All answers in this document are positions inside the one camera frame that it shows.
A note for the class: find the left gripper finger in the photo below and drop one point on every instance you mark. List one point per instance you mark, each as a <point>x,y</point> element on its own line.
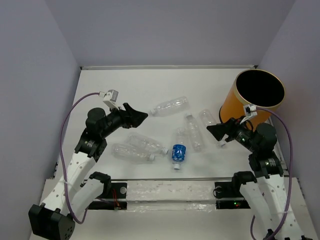
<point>134,114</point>
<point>135,121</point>

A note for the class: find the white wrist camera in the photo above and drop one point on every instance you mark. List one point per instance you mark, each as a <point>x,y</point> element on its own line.
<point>109,98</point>
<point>250,111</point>

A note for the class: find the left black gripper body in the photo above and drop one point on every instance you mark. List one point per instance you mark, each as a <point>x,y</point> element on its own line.
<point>116,119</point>

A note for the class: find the orange cylindrical bin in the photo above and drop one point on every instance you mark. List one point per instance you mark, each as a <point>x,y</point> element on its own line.
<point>253,86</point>

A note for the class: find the clear bottle long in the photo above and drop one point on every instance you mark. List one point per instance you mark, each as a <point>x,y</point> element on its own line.
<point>194,132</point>

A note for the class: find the aluminium table rail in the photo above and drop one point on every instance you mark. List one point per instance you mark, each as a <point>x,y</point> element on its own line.
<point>165,67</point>

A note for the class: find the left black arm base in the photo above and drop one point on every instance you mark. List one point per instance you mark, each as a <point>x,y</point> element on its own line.
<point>112,199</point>

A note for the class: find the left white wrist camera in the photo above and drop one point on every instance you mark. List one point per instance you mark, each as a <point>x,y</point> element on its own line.
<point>109,98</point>

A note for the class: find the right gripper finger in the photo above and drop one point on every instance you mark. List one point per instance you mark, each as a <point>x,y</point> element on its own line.
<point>226,125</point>
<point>218,133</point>

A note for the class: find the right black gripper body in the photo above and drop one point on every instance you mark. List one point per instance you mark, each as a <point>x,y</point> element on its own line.
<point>238,132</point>

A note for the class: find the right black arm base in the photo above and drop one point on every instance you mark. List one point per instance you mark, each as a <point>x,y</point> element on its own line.
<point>230,198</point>

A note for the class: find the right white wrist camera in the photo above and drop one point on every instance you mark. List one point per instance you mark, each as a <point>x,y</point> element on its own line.
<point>250,111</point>

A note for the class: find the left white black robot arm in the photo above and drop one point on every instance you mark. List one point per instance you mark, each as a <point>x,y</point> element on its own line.
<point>67,204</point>

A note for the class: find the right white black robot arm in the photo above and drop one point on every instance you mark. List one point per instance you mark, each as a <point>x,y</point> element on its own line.
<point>263,186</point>

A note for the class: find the blue label plastic bottle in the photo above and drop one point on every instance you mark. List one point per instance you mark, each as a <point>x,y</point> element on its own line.
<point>179,149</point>

